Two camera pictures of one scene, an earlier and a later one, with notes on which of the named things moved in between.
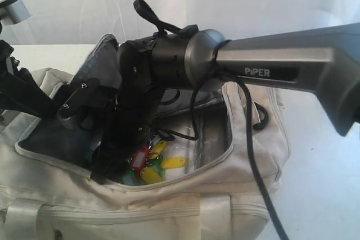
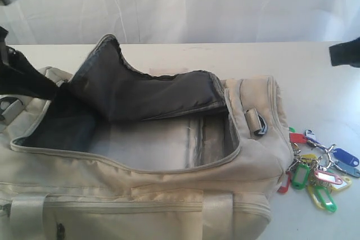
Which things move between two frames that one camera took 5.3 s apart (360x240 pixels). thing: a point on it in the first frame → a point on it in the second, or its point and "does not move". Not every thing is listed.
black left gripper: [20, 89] → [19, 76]
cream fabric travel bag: [49, 191] does not move
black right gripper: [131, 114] → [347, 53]
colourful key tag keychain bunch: [148, 164] → [322, 168]
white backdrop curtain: [80, 7] does not move
